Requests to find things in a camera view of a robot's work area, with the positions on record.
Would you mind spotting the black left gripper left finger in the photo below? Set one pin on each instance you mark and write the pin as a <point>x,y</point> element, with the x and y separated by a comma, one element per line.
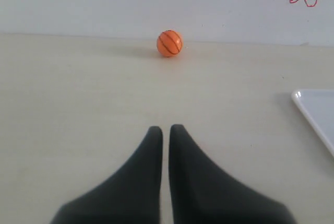
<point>130,195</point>

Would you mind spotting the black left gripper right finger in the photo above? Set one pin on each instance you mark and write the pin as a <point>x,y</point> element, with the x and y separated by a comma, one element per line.
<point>201,192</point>

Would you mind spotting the small orange basketball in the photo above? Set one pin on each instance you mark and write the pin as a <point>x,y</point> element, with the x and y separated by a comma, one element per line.
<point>169,43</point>

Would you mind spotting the white plastic tray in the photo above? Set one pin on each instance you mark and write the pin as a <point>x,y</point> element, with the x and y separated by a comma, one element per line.
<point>316,105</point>

